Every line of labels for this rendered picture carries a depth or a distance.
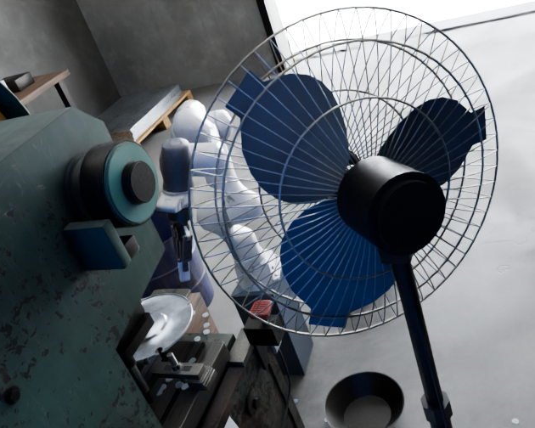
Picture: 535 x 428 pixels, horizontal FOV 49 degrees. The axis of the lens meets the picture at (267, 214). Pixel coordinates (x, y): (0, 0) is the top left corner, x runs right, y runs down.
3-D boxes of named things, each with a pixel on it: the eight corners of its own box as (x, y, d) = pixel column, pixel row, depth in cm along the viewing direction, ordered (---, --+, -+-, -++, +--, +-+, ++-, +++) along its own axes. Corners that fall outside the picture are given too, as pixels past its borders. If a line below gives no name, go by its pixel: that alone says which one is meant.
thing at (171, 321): (175, 282, 191) (174, 280, 191) (206, 327, 167) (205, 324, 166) (92, 328, 184) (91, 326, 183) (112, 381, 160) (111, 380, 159)
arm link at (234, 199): (205, 163, 223) (251, 150, 220) (223, 226, 227) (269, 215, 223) (197, 166, 212) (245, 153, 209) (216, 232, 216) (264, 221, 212)
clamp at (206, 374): (166, 371, 168) (151, 345, 163) (216, 373, 161) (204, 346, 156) (156, 388, 163) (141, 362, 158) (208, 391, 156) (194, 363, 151)
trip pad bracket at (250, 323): (267, 357, 187) (247, 312, 177) (295, 358, 183) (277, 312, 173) (261, 372, 182) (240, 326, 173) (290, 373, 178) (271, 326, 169)
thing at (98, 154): (134, 212, 144) (94, 131, 133) (174, 209, 139) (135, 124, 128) (84, 271, 127) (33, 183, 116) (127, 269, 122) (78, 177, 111)
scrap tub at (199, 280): (166, 278, 343) (132, 211, 320) (228, 276, 325) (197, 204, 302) (130, 330, 311) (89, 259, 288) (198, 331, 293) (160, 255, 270)
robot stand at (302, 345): (276, 344, 268) (244, 267, 246) (313, 343, 261) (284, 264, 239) (265, 375, 254) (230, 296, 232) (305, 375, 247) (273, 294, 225)
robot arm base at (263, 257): (247, 258, 251) (236, 231, 244) (289, 254, 244) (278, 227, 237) (231, 293, 234) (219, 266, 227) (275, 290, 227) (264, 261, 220)
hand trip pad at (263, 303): (262, 318, 178) (254, 299, 174) (280, 318, 175) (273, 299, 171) (255, 335, 172) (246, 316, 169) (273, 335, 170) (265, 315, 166)
